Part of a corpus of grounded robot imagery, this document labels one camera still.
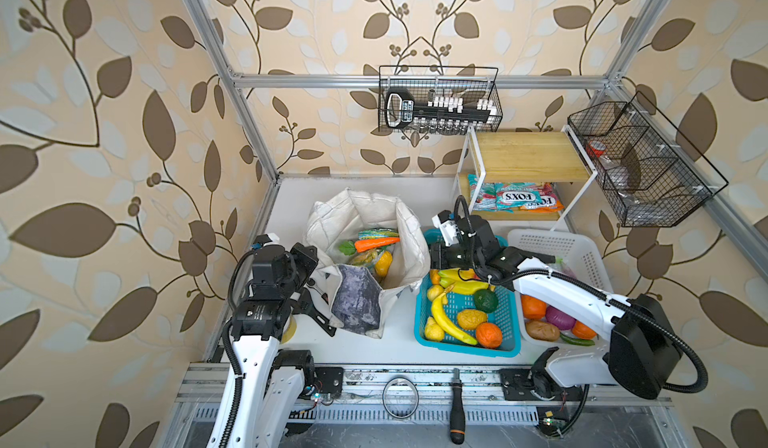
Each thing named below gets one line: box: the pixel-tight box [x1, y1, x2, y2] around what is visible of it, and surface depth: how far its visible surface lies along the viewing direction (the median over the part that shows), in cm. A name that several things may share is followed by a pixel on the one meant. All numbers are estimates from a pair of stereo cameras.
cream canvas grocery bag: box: [302, 188, 431, 339], surface depth 80 cm
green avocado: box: [474, 289, 499, 314], surface depth 84 cm
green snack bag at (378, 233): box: [358, 228, 399, 240], surface depth 91 cm
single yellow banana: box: [432, 285, 478, 345], surface depth 80 cm
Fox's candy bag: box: [468, 174, 565, 213], surface depth 90 cm
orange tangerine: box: [476, 322, 503, 349], surface depth 78 cm
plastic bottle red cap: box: [586, 141, 629, 188], surface depth 80 cm
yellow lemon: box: [427, 284, 445, 301], surface depth 87 cm
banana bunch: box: [427, 268, 496, 303], surface depth 86 cm
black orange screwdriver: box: [450, 368, 466, 446], surface depth 70 cm
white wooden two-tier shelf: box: [458, 125, 598, 231], surface depth 82 cm
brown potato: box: [526, 320, 560, 342], surface depth 79 cm
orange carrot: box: [338, 237, 400, 255], surface depth 90 cm
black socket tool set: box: [384, 88, 497, 134], surface depth 86 cm
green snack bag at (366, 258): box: [350, 249, 382, 267], surface depth 88 cm
